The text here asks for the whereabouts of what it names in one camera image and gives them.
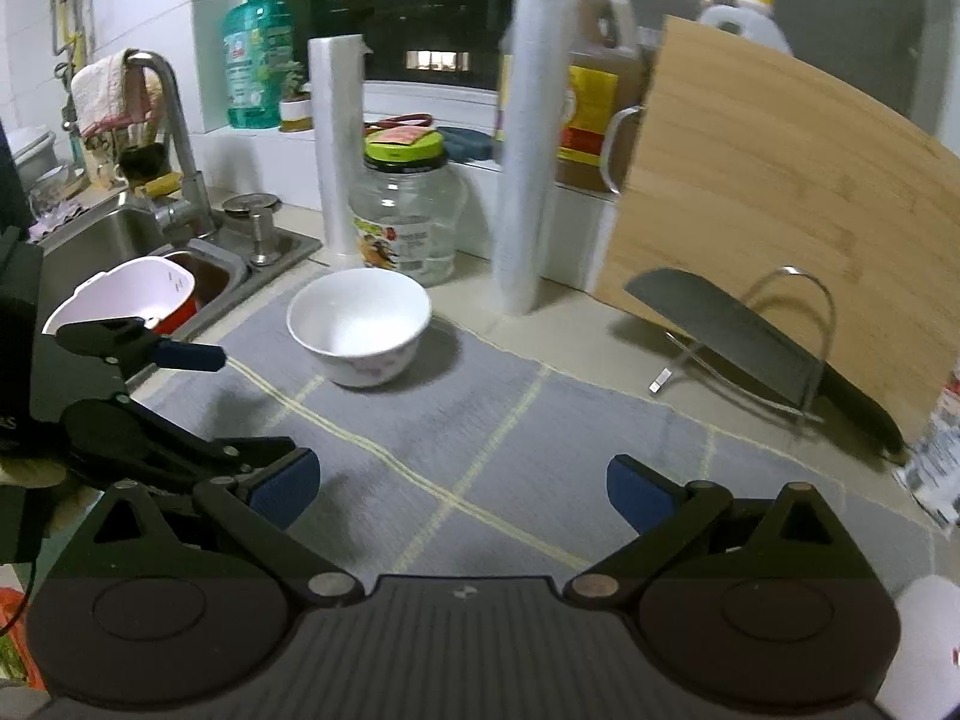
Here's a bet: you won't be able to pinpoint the bamboo cutting board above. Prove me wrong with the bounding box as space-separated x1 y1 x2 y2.
590 18 958 439

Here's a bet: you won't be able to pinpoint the metal wire rack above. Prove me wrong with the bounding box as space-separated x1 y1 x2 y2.
625 265 836 426

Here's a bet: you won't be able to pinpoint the small potted plant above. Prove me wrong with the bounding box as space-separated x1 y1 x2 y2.
278 60 313 132

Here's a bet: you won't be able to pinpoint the white plastic wrap roll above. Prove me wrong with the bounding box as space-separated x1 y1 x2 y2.
491 0 574 316

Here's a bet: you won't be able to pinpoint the cleaver knife black handle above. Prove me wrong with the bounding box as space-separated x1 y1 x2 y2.
625 265 907 455

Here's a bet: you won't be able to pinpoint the oil jug yellow label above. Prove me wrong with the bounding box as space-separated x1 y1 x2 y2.
497 0 650 196

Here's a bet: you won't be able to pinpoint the white plastic food bag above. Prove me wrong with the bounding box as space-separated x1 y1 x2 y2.
893 366 960 533

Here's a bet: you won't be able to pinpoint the cloth on faucet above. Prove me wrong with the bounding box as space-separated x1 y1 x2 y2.
70 49 155 140

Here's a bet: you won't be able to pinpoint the sink drain stopper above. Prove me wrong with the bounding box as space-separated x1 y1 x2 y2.
223 192 281 268

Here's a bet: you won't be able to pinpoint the white bowl pink floral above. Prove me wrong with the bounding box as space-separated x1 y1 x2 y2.
286 268 433 388

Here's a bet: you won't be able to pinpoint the steel kitchen faucet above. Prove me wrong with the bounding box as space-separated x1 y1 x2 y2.
125 50 217 238

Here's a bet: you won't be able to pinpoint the clear plastic jar green lid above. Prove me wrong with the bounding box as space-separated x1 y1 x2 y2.
348 114 467 286

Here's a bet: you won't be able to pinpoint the grey dish mat yellow lines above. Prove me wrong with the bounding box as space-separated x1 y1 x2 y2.
139 296 937 590

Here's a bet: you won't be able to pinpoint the green dish soap bottle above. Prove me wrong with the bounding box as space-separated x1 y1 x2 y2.
221 0 295 128

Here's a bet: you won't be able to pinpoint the white jug yellow cap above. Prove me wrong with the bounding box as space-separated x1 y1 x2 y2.
698 0 793 55

